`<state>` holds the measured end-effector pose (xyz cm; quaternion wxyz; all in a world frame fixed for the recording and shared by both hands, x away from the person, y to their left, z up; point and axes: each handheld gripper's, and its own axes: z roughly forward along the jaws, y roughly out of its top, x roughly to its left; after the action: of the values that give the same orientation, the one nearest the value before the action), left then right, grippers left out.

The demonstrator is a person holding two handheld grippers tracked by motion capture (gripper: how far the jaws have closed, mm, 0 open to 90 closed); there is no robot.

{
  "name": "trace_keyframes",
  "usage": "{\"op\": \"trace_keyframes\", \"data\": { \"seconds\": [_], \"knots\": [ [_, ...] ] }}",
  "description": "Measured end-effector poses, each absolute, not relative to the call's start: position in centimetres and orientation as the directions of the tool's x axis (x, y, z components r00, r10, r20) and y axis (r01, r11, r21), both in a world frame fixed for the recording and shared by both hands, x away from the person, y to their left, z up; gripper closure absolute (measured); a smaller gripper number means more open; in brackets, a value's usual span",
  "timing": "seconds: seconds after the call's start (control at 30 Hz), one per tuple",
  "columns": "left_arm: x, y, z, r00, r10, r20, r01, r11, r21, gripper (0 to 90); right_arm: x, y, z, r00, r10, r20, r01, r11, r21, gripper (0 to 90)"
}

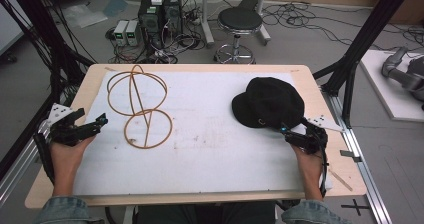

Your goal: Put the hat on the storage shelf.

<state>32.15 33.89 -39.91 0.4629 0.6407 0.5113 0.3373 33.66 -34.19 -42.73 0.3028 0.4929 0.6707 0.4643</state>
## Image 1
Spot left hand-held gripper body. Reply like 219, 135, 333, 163
37, 102, 88, 148

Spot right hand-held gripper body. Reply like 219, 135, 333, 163
289, 114, 345, 156

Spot black hat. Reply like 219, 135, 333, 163
231, 76, 306, 130

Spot person's left hand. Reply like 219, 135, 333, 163
49, 134, 97, 182

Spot person's right hand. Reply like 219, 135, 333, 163
291, 144, 325, 187

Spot white cloth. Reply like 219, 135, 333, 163
318, 173, 334, 192

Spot thin wooden stick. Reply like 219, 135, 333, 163
328, 168, 354, 192

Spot white board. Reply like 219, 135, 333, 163
359, 48, 424, 123

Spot grey power supply unit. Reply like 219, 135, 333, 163
125, 19, 141, 47
113, 19, 130, 47

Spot white foam mat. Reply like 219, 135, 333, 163
72, 71, 333, 197

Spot black round stool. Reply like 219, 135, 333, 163
213, 6, 264, 65

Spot person's dark trousers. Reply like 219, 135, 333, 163
132, 200, 278, 224

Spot black computer tower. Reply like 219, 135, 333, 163
162, 0, 184, 37
137, 0, 165, 50

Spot white desk leg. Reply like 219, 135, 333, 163
199, 0, 216, 48

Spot black cable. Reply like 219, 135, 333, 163
318, 130, 331, 198
32, 132, 56, 186

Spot aluminium rail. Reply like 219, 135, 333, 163
0, 118, 51, 207
320, 85, 394, 224

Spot wooden ring hanger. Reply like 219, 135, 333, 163
106, 64, 174, 150

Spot black metal frame post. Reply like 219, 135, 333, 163
312, 0, 419, 129
0, 0, 96, 180

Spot tangle of black floor cables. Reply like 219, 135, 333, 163
261, 0, 424, 53

